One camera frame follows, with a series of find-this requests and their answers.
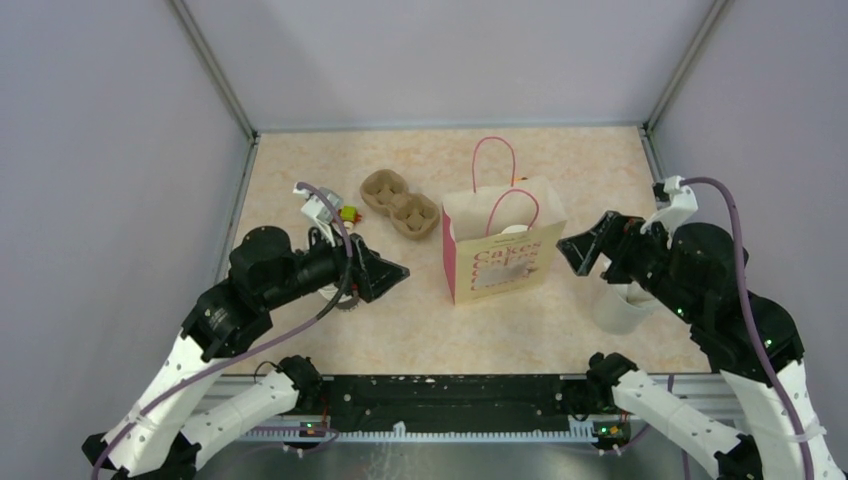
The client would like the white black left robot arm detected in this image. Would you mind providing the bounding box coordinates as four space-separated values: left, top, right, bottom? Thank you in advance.
82 226 410 479

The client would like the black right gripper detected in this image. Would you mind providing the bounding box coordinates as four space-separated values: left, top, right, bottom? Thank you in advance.
556 207 700 321

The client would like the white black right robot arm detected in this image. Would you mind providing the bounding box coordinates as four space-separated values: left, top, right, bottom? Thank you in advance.
557 176 847 479

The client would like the pink paper gift bag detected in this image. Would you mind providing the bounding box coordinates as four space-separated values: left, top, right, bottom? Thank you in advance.
441 136 567 306

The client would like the red toy brick car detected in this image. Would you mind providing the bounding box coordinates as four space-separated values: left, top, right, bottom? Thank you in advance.
338 205 363 230

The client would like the brown cardboard cup carrier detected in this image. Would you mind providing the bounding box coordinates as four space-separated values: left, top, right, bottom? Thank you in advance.
359 169 440 241

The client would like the stack of paper cups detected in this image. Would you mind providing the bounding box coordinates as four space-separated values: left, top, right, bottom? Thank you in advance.
319 284 360 311

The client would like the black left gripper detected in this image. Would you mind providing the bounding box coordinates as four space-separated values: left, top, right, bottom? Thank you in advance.
262 217 409 310

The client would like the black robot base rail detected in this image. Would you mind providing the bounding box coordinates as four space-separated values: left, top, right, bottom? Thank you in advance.
289 374 627 433

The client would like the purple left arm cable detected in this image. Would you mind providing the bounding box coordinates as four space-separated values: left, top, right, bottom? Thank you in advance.
89 181 355 480

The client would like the white plastic cup lid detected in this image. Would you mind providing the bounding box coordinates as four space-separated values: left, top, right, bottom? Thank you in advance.
501 224 529 235

